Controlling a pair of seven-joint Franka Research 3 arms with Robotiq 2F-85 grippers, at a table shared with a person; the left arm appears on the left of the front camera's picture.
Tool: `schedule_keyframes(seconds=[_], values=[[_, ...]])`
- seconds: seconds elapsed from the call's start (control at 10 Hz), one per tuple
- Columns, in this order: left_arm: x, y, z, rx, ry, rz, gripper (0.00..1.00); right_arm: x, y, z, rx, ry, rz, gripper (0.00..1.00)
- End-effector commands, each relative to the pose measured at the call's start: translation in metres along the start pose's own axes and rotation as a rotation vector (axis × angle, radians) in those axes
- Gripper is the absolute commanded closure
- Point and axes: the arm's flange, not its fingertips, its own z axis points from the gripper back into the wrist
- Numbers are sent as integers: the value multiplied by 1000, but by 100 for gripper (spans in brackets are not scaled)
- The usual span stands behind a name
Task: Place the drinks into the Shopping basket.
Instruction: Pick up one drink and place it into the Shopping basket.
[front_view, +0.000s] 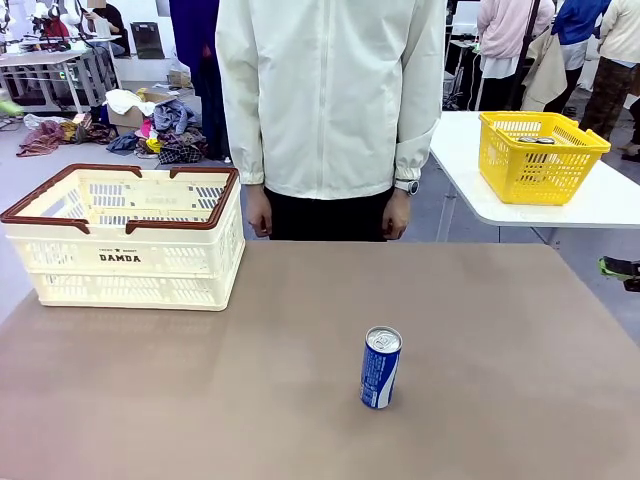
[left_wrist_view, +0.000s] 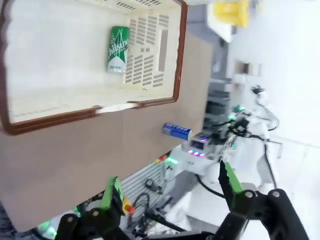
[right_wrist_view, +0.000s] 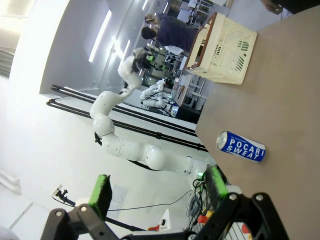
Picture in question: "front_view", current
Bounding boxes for person's left hand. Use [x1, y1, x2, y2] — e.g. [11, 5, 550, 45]
[382, 192, 411, 241]

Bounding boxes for person's left forearm cream sleeve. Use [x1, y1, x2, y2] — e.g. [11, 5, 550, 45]
[394, 114, 434, 182]

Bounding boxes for cream zip jacket torso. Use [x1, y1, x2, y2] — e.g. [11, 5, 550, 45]
[215, 0, 448, 201]

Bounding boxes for seated person in black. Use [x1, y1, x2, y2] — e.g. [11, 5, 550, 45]
[82, 0, 126, 56]

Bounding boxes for person in blue jacket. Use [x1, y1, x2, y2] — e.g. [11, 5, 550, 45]
[552, 0, 614, 114]

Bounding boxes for person in brown patterned trousers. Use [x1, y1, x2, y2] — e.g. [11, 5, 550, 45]
[579, 0, 640, 144]

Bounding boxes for yellow plastic basket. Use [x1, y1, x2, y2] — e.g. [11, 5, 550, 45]
[478, 111, 612, 206]

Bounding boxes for person's right forearm cream sleeve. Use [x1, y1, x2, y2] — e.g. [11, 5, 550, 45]
[227, 99, 265, 186]

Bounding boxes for blue Pocari Sweat can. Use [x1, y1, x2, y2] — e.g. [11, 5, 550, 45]
[359, 325, 403, 410]

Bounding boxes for dark blue clothed figure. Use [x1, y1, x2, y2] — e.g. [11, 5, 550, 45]
[168, 0, 231, 161]

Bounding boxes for grey background table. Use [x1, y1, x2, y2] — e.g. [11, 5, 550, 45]
[0, 34, 124, 114]

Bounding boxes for person's right hand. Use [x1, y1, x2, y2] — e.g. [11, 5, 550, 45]
[247, 184, 274, 237]

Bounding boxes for black trousers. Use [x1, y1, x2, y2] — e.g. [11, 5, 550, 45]
[263, 187, 396, 242]

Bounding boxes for brown cardboard box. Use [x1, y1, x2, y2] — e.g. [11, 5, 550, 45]
[107, 88, 194, 136]

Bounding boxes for person in pink sweater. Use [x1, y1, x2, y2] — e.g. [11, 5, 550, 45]
[477, 0, 556, 111]

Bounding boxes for cream basket with brown rim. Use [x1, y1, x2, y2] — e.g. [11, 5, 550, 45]
[0, 163, 247, 312]

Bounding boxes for pile of colourful clothes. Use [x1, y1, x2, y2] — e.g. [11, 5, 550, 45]
[17, 97, 209, 166]

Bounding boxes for white side table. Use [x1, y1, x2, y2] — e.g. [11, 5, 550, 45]
[429, 110, 640, 244]

